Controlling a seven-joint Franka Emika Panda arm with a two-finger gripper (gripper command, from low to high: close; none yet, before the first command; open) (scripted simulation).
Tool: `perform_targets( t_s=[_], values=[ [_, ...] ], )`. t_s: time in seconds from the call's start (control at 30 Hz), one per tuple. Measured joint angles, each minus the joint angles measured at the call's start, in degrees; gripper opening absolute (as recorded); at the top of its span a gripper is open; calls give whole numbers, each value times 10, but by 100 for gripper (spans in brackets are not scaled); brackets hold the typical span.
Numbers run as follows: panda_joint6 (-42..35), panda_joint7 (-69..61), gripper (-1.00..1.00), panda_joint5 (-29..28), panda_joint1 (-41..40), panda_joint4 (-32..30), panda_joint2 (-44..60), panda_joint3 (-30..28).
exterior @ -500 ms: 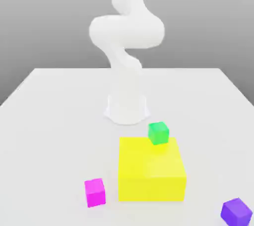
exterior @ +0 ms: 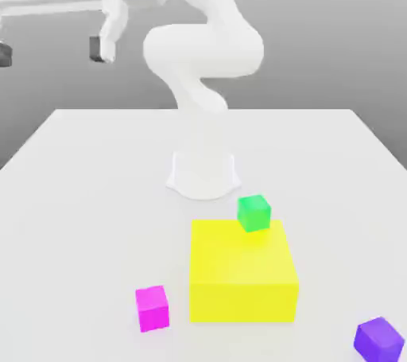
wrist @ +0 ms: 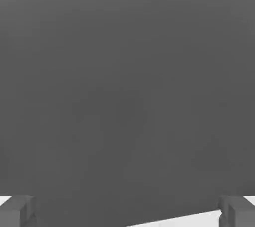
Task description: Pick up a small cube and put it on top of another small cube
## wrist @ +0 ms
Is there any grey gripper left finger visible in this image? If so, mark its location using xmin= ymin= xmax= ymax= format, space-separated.
xmin=0 ymin=195 xmax=38 ymax=227

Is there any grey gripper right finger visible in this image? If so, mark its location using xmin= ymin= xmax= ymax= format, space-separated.
xmin=218 ymin=195 xmax=255 ymax=227

